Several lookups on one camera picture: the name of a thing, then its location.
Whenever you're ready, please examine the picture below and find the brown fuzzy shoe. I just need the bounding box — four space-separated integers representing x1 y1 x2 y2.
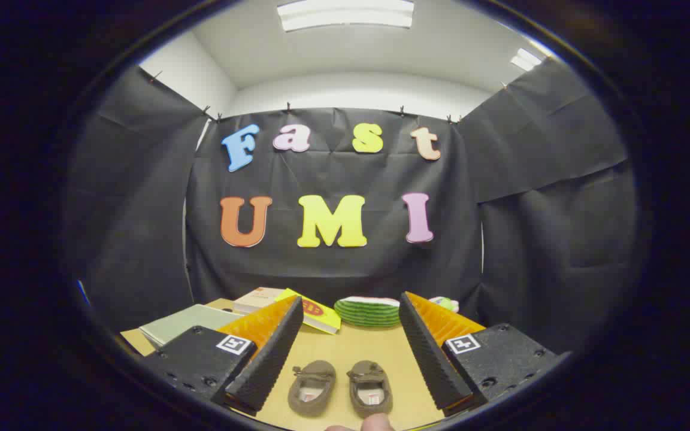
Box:
287 360 337 418
347 360 394 419

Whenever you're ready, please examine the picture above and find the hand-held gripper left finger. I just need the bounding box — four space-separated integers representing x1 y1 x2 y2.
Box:
141 295 305 417

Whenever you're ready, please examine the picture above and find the long ceiling light panel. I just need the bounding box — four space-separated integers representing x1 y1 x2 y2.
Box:
277 0 415 32

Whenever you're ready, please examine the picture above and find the watermelon slice plush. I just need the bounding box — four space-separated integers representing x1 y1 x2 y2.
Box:
334 296 401 328

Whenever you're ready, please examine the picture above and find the yellow book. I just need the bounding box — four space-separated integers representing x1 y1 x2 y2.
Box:
274 289 342 335

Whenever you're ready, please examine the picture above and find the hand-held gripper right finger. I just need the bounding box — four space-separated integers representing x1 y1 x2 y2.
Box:
398 292 573 417

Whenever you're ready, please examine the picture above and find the pale green fabric storage box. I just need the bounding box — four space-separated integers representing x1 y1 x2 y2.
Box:
140 304 243 349

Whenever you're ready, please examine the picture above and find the beige book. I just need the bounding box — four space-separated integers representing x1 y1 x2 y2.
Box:
232 287 286 315

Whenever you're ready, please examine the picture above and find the small ceiling light panel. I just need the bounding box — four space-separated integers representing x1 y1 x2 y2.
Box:
510 48 543 72

